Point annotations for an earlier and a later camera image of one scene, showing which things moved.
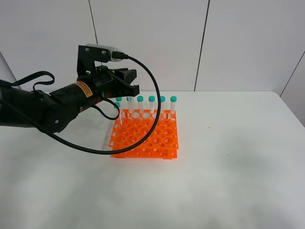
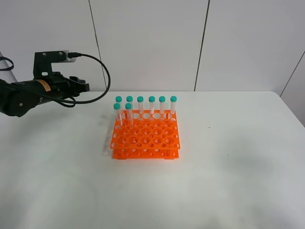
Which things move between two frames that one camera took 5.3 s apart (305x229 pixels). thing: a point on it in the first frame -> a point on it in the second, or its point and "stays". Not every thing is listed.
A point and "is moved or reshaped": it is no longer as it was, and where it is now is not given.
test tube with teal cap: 130,100 is moved or reshaped
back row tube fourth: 151,99 stays
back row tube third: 140,98 stays
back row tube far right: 173,100 stays
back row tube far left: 119,99 stays
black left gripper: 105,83 -> 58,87
